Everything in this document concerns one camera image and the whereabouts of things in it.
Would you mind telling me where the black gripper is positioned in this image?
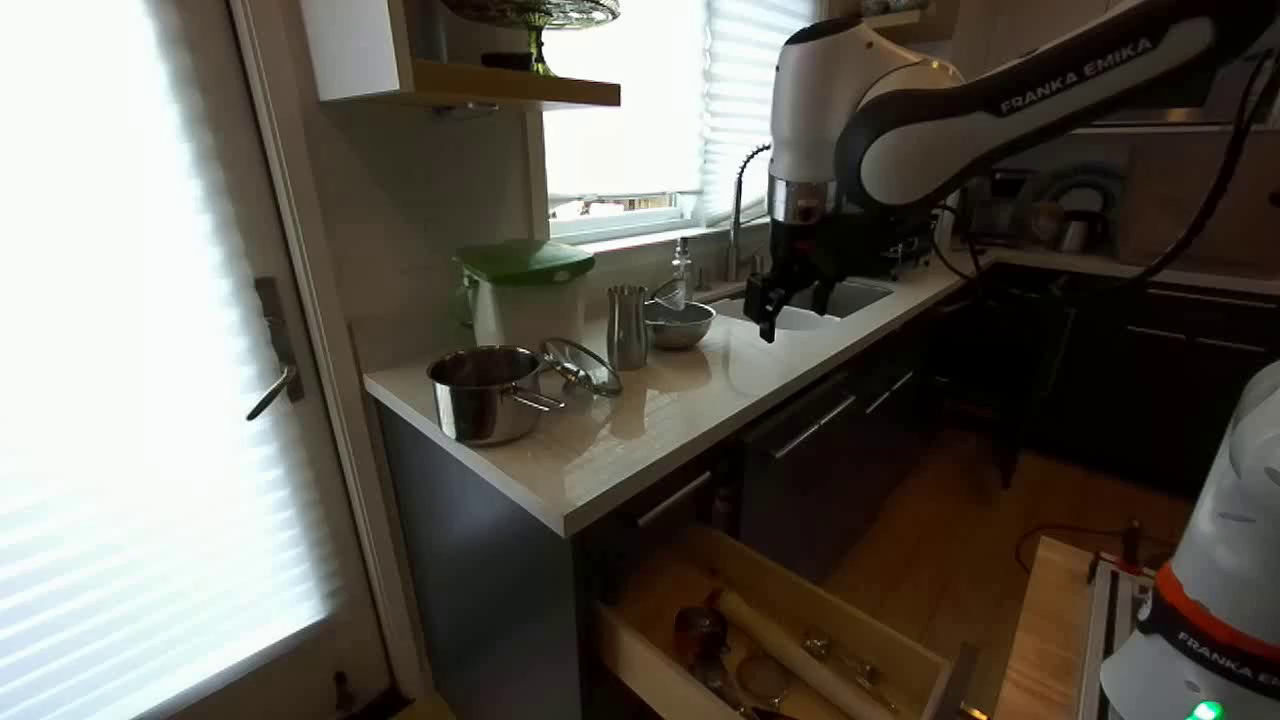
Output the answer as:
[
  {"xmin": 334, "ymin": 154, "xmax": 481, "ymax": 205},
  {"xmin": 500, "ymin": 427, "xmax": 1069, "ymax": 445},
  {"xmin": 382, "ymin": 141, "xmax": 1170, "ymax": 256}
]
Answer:
[{"xmin": 745, "ymin": 217, "xmax": 853, "ymax": 345}]

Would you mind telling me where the stainless steel pot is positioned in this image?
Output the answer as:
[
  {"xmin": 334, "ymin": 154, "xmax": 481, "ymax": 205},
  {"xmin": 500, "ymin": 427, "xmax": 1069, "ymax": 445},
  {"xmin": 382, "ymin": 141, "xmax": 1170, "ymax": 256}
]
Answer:
[{"xmin": 426, "ymin": 350, "xmax": 562, "ymax": 448}]

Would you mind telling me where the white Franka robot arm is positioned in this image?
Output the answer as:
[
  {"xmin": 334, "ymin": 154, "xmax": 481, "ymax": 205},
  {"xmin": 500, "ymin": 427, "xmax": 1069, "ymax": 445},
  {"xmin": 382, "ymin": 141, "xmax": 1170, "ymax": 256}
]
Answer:
[{"xmin": 745, "ymin": 0, "xmax": 1274, "ymax": 339}]

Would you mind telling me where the glass pot lid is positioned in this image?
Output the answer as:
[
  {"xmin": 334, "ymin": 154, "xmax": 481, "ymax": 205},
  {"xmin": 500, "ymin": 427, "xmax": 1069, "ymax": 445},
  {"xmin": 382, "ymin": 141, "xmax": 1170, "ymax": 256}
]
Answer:
[{"xmin": 544, "ymin": 336, "xmax": 622, "ymax": 398}]

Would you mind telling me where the kitchen sink basin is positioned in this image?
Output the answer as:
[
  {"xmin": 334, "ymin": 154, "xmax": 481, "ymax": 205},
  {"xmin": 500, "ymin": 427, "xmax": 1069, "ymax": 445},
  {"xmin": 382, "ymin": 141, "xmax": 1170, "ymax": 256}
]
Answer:
[{"xmin": 781, "ymin": 278, "xmax": 894, "ymax": 326}]

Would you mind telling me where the metal mixing bowl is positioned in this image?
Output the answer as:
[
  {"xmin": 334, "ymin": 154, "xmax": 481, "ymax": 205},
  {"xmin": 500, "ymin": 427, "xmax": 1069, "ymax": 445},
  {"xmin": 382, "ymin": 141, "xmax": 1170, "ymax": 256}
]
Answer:
[{"xmin": 643, "ymin": 306, "xmax": 715, "ymax": 354}]

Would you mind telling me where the clear soap dispenser bottle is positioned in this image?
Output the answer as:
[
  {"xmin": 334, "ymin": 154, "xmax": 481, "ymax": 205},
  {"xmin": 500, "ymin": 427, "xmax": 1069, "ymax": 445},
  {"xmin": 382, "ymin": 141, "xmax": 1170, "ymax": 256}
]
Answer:
[{"xmin": 666, "ymin": 235, "xmax": 693, "ymax": 312}]

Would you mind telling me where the chrome kitchen faucet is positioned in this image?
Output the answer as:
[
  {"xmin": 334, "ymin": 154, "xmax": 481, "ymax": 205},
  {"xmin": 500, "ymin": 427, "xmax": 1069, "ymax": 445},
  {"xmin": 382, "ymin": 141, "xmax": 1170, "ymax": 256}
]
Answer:
[{"xmin": 729, "ymin": 143, "xmax": 771, "ymax": 281}]

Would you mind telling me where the steel cylindrical canister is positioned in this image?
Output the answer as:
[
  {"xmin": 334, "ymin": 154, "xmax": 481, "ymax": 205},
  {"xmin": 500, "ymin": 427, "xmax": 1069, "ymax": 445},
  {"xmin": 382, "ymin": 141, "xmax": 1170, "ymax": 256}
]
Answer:
[{"xmin": 606, "ymin": 283, "xmax": 648, "ymax": 371}]

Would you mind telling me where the white container green lid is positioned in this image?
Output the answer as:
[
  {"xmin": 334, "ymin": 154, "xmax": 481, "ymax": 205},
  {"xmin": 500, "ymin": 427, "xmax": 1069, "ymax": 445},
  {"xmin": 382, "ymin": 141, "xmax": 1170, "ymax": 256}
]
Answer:
[{"xmin": 457, "ymin": 239, "xmax": 594, "ymax": 345}]

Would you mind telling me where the open wooden drawer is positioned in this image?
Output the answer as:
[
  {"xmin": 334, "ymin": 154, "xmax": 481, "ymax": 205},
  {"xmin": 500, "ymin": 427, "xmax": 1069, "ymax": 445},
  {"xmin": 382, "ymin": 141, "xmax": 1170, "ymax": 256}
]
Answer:
[{"xmin": 594, "ymin": 528, "xmax": 951, "ymax": 720}]

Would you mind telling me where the wooden rolling pin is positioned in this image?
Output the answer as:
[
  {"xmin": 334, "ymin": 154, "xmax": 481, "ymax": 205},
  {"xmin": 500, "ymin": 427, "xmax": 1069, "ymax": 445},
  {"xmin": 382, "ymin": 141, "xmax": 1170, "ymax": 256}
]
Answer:
[{"xmin": 710, "ymin": 590, "xmax": 894, "ymax": 720}]

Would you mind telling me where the wooden wall shelf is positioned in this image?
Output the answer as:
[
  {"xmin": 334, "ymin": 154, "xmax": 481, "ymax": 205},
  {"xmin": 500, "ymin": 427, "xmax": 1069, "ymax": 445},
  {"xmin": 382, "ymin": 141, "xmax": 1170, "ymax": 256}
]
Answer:
[{"xmin": 294, "ymin": 0, "xmax": 622, "ymax": 112}]

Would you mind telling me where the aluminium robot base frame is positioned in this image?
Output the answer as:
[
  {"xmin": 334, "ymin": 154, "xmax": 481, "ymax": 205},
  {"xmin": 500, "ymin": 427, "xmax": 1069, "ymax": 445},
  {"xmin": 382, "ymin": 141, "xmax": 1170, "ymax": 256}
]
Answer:
[{"xmin": 1074, "ymin": 556, "xmax": 1151, "ymax": 720}]

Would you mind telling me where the door lever handle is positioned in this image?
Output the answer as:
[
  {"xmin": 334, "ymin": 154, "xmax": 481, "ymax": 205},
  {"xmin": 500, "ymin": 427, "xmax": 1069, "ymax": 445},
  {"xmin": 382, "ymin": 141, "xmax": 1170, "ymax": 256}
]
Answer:
[{"xmin": 242, "ymin": 278, "xmax": 302, "ymax": 421}]

